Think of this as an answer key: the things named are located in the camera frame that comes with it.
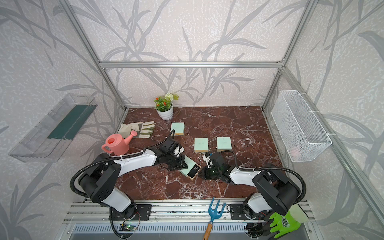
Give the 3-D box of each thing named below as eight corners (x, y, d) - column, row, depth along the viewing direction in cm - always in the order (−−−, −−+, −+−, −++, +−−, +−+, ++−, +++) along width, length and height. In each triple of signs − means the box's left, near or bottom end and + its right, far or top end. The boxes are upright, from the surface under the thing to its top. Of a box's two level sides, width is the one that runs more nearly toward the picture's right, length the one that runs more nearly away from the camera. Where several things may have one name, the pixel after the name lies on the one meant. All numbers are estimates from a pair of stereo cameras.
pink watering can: (108, 157, 94) (100, 149, 86) (111, 143, 100) (104, 135, 92) (138, 152, 96) (132, 144, 88) (139, 139, 102) (133, 130, 94)
